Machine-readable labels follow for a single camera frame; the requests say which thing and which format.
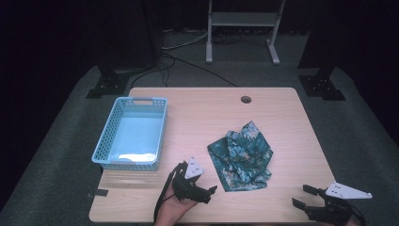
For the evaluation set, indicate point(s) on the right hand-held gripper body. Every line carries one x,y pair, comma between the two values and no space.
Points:
335,208

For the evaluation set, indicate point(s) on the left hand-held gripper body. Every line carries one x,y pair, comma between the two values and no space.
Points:
183,185

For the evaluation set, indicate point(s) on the teal floral cloth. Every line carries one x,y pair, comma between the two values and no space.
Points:
247,153

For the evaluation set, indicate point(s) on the light blue plastic basket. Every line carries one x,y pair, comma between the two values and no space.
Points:
135,138

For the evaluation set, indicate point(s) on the black stand base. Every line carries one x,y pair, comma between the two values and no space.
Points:
321,86
108,84

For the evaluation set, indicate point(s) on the white metal stand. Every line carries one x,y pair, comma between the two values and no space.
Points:
244,19

